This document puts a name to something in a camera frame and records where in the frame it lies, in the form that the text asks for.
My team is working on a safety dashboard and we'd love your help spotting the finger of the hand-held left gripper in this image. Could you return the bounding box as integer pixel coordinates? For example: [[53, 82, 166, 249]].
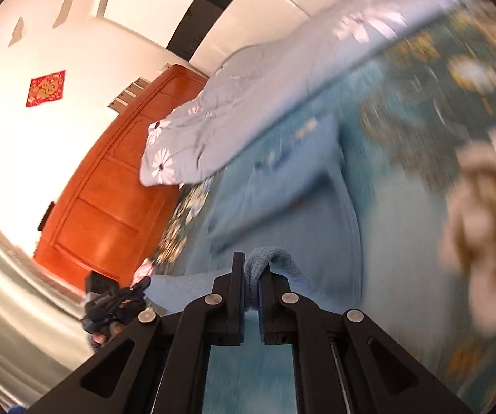
[[118, 276, 152, 302]]

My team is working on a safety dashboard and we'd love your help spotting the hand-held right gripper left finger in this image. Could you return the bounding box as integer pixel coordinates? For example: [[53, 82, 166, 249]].
[[27, 251, 246, 414]]

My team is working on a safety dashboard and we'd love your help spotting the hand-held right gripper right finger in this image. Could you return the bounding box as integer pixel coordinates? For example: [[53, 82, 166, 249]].
[[258, 273, 474, 414]]

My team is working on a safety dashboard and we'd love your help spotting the blue garment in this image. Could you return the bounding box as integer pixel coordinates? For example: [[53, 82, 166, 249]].
[[148, 113, 364, 316]]

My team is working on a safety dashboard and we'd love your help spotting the person's left hand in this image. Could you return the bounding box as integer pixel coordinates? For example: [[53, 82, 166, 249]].
[[90, 323, 123, 348]]

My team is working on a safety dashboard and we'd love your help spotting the pink striped cloth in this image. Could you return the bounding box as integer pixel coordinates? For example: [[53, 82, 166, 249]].
[[132, 258, 154, 287]]

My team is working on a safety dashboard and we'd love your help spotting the grey curtain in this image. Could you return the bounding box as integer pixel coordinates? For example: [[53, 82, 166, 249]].
[[0, 207, 93, 402]]

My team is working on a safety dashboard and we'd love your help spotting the wooden headboard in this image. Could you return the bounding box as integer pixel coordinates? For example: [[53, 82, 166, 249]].
[[33, 64, 211, 295]]

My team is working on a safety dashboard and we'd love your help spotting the dark object on headboard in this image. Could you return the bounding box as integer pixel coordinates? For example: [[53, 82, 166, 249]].
[[36, 201, 55, 232]]

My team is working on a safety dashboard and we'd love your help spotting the grey floral quilt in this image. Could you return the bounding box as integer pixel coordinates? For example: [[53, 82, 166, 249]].
[[139, 0, 451, 187]]

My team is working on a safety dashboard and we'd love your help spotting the teal floral blanket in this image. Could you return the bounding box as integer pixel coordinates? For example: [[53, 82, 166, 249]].
[[150, 0, 496, 414]]

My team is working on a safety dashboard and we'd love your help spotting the beige fluffy cloth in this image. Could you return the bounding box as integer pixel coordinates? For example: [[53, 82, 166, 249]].
[[439, 126, 496, 338]]

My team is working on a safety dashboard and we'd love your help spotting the white wardrobe with black band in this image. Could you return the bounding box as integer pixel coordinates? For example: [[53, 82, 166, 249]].
[[97, 0, 363, 79]]

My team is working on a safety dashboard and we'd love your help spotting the grey wall switch panel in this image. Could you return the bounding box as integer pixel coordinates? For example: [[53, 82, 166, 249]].
[[108, 76, 150, 114]]

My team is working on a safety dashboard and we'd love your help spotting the red wall decoration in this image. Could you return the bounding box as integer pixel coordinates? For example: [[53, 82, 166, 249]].
[[25, 69, 67, 108]]

